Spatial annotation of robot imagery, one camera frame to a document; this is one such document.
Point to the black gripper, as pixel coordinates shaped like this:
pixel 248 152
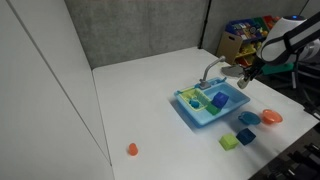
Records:
pixel 253 70

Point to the cream toy bottle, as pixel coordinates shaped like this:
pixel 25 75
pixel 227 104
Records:
pixel 243 82

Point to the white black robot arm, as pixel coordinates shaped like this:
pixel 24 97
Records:
pixel 292 38

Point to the wooden toy shelf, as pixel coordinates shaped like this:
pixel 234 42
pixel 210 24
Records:
pixel 242 38

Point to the purple-blue toy cube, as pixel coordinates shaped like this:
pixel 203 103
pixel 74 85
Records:
pixel 220 100

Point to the blue toy bowl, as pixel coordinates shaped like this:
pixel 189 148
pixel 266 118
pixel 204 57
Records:
pixel 249 118

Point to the grey toy faucet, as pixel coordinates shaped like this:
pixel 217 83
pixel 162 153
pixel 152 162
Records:
pixel 204 84

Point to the orange toy bowl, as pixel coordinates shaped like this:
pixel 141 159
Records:
pixel 271 117

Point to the green toy cube in sink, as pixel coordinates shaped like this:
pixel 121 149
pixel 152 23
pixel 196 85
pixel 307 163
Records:
pixel 212 109

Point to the blue toy sink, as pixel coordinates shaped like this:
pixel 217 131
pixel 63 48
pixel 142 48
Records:
pixel 203 117

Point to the small blue toy cup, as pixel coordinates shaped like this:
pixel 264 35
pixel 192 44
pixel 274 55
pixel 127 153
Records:
pixel 194 103

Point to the dark blue toy cube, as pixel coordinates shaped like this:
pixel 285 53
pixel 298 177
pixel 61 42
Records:
pixel 246 136

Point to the lime green toy cube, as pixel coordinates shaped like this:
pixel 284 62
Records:
pixel 228 141

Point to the small orange toy cup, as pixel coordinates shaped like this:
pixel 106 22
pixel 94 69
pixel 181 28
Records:
pixel 132 149

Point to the yellow-green dish rack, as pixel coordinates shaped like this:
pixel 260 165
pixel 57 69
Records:
pixel 196 94

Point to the black camera stand pole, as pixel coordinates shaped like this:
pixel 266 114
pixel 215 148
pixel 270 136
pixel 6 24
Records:
pixel 200 45

